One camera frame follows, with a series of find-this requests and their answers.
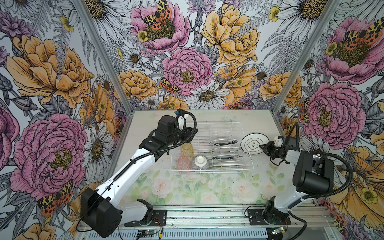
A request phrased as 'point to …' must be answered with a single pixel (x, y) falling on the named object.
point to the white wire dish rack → (217, 148)
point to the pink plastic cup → (183, 163)
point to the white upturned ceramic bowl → (200, 161)
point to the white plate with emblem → (250, 143)
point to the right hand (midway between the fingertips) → (260, 148)
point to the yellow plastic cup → (187, 149)
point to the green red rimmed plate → (223, 142)
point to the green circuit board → (151, 231)
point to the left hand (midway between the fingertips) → (193, 134)
